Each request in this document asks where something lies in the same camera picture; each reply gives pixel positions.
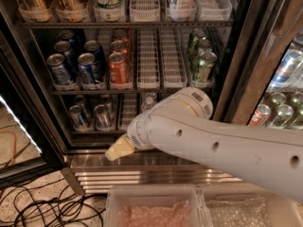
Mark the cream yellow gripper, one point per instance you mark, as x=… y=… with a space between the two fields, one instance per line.
x=136 y=136

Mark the pepsi can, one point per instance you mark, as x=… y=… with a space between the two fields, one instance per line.
x=95 y=48
x=89 y=69
x=58 y=69
x=74 y=36
x=65 y=48

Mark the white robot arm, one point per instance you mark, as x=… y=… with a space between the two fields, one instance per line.
x=180 y=125

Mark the silver can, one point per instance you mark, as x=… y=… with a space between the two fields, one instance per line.
x=102 y=116
x=78 y=117

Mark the bottom left silver can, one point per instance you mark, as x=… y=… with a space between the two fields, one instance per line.
x=78 y=117

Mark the orange soda can front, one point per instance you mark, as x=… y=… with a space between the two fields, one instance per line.
x=119 y=69

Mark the orange soda can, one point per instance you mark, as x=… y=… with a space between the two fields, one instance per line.
x=121 y=35
x=119 y=69
x=120 y=47

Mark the open fridge door left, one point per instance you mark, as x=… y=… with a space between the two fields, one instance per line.
x=15 y=98

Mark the orange soda can middle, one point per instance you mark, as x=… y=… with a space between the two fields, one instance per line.
x=120 y=47

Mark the orange soda can rear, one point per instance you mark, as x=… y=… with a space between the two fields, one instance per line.
x=121 y=35

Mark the green soda can front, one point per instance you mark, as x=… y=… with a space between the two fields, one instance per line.
x=203 y=65

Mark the green soda can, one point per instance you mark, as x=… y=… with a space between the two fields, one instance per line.
x=195 y=36
x=201 y=46
x=203 y=65

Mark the green soda can middle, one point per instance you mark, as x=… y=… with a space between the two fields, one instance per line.
x=201 y=46

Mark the green soda can rear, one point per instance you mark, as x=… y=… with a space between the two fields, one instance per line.
x=195 y=36

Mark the right fridge glass door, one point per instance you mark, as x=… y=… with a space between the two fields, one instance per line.
x=261 y=33

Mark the left water bottle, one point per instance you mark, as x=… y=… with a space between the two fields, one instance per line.
x=148 y=101

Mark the left clear plastic bin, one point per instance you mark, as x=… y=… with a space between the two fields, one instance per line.
x=156 y=205

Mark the clear plastic bin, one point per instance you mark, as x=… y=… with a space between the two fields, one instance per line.
x=246 y=205
x=156 y=205

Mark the right clear plastic bin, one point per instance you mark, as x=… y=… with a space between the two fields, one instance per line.
x=246 y=205

